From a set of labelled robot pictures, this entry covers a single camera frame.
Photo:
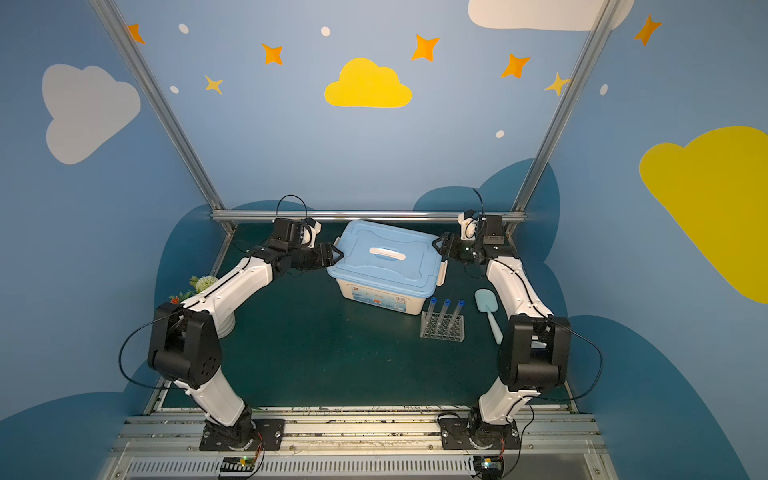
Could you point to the light blue bin lid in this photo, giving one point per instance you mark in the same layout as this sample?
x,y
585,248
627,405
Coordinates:
x,y
390,258

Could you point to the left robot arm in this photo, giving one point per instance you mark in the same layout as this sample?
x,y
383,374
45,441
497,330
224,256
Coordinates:
x,y
184,346

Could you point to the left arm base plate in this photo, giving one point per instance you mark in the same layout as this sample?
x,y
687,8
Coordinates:
x,y
264,433

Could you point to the clear test tube rack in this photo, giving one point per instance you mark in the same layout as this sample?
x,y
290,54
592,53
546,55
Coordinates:
x,y
457,335

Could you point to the potted artificial flower plant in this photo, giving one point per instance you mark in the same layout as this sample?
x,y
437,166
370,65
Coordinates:
x,y
201,290

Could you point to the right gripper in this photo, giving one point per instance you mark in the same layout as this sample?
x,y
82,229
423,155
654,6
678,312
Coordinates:
x,y
452,248

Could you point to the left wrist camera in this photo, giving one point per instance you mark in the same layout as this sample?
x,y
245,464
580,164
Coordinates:
x,y
310,228

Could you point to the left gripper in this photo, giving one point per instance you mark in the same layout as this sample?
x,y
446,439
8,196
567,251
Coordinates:
x,y
318,255

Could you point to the aluminium frame rail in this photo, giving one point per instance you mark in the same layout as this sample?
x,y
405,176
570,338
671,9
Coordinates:
x,y
252,216

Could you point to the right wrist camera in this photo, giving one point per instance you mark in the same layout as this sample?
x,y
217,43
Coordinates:
x,y
468,221

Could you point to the light blue plastic scoop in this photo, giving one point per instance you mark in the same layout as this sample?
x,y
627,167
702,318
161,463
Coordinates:
x,y
486,303

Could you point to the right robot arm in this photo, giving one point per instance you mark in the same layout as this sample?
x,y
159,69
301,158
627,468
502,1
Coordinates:
x,y
534,347

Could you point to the white plastic storage bin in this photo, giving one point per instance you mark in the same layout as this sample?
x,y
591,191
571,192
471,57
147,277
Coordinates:
x,y
384,299

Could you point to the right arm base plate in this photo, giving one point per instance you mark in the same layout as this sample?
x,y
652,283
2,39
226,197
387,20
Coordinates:
x,y
458,433

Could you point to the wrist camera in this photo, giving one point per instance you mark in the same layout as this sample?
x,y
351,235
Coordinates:
x,y
310,228
468,221

